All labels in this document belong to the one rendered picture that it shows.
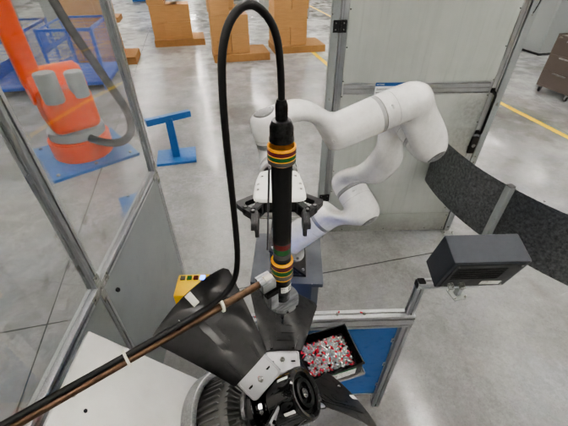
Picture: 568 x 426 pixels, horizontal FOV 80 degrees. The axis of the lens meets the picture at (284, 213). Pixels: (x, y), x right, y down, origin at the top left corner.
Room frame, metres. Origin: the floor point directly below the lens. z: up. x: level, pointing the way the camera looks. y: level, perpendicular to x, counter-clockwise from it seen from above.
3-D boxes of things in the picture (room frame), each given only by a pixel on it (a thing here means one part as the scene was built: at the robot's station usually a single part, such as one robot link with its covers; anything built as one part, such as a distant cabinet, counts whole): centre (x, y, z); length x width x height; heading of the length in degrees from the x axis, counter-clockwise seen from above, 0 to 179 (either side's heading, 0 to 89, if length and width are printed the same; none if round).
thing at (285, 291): (0.45, 0.00, 1.65); 0.04 x 0.04 x 0.46
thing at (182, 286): (0.80, 0.31, 1.02); 0.16 x 0.10 x 0.11; 92
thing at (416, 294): (0.83, -0.51, 0.96); 0.03 x 0.03 x 0.20; 2
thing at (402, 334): (0.83, -0.51, 0.39); 0.04 x 0.04 x 0.78; 2
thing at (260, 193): (0.56, 0.01, 1.65); 0.11 x 0.10 x 0.07; 2
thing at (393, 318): (0.81, -0.08, 0.82); 0.90 x 0.04 x 0.08; 92
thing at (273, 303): (0.44, 0.01, 1.50); 0.09 x 0.07 x 0.10; 127
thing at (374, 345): (0.81, -0.08, 0.45); 0.82 x 0.02 x 0.66; 92
